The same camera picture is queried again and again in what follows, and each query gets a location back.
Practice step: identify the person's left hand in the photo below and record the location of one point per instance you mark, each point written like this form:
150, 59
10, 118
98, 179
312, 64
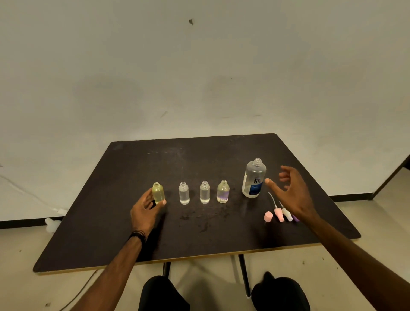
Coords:
144, 218

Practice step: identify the person's right hand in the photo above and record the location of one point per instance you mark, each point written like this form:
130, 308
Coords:
296, 195

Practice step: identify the white spray cap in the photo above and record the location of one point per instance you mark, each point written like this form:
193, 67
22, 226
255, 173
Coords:
287, 215

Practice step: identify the purple spray cap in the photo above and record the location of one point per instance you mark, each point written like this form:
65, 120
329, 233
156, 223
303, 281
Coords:
295, 219

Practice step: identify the pink spray cap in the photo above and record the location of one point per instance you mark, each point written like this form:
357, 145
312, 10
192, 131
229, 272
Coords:
279, 215

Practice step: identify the small yellow bottle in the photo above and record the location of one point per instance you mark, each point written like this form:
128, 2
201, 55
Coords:
158, 193

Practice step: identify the large clear bottle blue label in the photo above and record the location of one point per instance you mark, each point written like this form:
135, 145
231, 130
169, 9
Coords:
254, 179

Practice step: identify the small clear bottle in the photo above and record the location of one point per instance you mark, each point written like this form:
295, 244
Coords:
205, 193
184, 194

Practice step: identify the small purple tinted bottle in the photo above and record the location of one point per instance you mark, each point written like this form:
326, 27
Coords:
223, 193

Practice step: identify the person's left forearm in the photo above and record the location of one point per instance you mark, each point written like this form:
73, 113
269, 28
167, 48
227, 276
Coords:
112, 275

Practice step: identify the person's right forearm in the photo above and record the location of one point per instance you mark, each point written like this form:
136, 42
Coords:
358, 262

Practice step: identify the white plastic object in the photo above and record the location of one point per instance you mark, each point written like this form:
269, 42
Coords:
52, 226

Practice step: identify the person's black trousers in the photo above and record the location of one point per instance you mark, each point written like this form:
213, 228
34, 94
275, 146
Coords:
278, 293

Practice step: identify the black wristband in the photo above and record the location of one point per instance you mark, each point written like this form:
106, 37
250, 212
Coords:
137, 235

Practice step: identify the black table leg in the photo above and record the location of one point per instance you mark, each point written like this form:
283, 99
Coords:
244, 275
166, 269

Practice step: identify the dark door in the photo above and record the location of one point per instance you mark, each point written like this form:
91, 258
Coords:
406, 163

